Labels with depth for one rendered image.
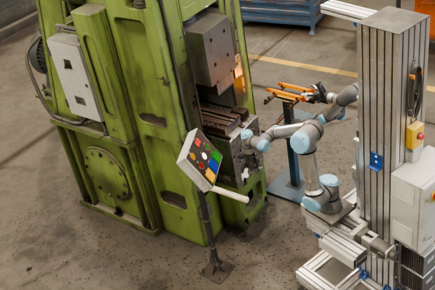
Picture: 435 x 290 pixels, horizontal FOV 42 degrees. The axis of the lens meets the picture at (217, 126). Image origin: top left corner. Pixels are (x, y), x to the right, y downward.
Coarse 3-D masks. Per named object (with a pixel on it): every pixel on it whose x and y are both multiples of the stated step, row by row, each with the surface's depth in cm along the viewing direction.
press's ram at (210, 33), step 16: (208, 16) 384; (224, 16) 380; (192, 32) 366; (208, 32) 366; (224, 32) 380; (192, 48) 374; (208, 48) 370; (224, 48) 384; (192, 64) 382; (208, 64) 374; (224, 64) 388; (208, 80) 381
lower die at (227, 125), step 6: (204, 108) 434; (210, 108) 433; (204, 114) 426; (222, 114) 422; (228, 114) 422; (234, 114) 421; (210, 120) 419; (216, 120) 417; (222, 120) 416; (228, 120) 414; (234, 120) 415; (240, 120) 421; (204, 126) 418; (210, 126) 414; (222, 126) 411; (228, 126) 409; (234, 126) 417; (216, 132) 414; (222, 132) 410; (228, 132) 411
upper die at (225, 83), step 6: (228, 78) 396; (198, 84) 397; (216, 84) 386; (222, 84) 392; (228, 84) 398; (198, 90) 400; (204, 90) 397; (210, 90) 393; (216, 90) 389; (222, 90) 393
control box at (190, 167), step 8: (192, 136) 368; (200, 136) 373; (184, 144) 365; (192, 144) 361; (200, 144) 368; (208, 144) 376; (184, 152) 355; (192, 152) 356; (200, 152) 364; (208, 152) 372; (184, 160) 348; (192, 160) 353; (200, 160) 360; (208, 160) 368; (184, 168) 352; (192, 168) 351; (200, 168) 355; (192, 176) 354; (200, 176) 353; (216, 176) 366; (200, 184) 357; (208, 184) 356
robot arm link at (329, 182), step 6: (330, 174) 338; (324, 180) 333; (330, 180) 332; (336, 180) 332; (324, 186) 330; (330, 186) 330; (336, 186) 332; (330, 192) 330; (336, 192) 334; (330, 198) 331; (336, 198) 337
